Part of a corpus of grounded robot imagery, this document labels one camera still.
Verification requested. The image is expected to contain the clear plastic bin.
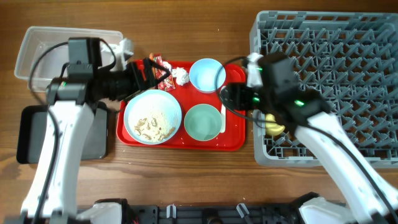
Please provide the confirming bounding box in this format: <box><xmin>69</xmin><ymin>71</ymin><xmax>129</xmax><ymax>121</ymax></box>
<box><xmin>14</xmin><ymin>26</ymin><xmax>124</xmax><ymax>92</ymax></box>

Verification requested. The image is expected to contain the crumpled white tissue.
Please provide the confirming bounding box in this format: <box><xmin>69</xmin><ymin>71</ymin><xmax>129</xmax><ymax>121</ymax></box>
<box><xmin>172</xmin><ymin>67</ymin><xmax>190</xmax><ymax>86</ymax></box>

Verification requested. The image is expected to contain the black plastic bin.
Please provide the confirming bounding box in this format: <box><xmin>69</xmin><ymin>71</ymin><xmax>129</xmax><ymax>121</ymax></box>
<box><xmin>16</xmin><ymin>102</ymin><xmax>108</xmax><ymax>164</ymax></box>

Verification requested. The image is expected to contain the grey dishwasher rack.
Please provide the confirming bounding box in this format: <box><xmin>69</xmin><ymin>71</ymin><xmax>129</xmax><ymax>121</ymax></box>
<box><xmin>249</xmin><ymin>11</ymin><xmax>397</xmax><ymax>168</ymax></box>

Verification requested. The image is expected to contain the orange carrot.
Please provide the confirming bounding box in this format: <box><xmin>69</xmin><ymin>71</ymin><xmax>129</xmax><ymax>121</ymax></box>
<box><xmin>149</xmin><ymin>53</ymin><xmax>156</xmax><ymax>79</ymax></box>

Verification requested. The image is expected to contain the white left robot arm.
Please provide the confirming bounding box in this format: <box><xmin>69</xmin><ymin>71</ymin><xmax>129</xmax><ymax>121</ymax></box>
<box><xmin>5</xmin><ymin>37</ymin><xmax>171</xmax><ymax>223</ymax></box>

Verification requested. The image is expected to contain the red snack wrapper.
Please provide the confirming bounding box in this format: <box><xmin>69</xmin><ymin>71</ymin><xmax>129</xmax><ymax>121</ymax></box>
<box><xmin>152</xmin><ymin>53</ymin><xmax>177</xmax><ymax>92</ymax></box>

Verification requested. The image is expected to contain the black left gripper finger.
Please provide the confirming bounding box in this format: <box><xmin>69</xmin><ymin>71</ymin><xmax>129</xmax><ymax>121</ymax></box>
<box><xmin>142</xmin><ymin>58</ymin><xmax>171</xmax><ymax>78</ymax></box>
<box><xmin>129</xmin><ymin>75</ymin><xmax>168</xmax><ymax>100</ymax></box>

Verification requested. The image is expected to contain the mint green bowl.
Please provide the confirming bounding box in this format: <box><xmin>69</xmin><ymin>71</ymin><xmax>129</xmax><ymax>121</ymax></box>
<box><xmin>183</xmin><ymin>104</ymin><xmax>222</xmax><ymax>142</ymax></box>

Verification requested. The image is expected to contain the red plastic tray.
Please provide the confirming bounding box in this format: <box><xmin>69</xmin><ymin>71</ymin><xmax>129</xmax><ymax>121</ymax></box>
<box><xmin>116</xmin><ymin>83</ymin><xmax>246</xmax><ymax>151</ymax></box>

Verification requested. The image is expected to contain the light blue bowl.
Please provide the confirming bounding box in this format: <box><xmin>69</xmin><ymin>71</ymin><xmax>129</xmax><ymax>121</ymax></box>
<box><xmin>189</xmin><ymin>58</ymin><xmax>226</xmax><ymax>93</ymax></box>

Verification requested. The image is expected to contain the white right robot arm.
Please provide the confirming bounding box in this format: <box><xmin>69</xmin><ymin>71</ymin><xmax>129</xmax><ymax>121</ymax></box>
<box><xmin>216</xmin><ymin>52</ymin><xmax>397</xmax><ymax>223</ymax></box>

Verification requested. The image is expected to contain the yellow plastic cup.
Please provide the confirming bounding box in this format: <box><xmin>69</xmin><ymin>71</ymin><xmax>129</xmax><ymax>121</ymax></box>
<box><xmin>265</xmin><ymin>114</ymin><xmax>285</xmax><ymax>136</ymax></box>

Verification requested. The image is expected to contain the white plastic spoon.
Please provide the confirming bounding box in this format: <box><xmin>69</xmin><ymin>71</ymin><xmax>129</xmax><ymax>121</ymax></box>
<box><xmin>220</xmin><ymin>100</ymin><xmax>226</xmax><ymax>133</ymax></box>

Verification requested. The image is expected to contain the light blue plate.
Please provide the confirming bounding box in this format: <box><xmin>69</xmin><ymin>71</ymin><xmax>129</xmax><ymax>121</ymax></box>
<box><xmin>123</xmin><ymin>90</ymin><xmax>182</xmax><ymax>145</ymax></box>

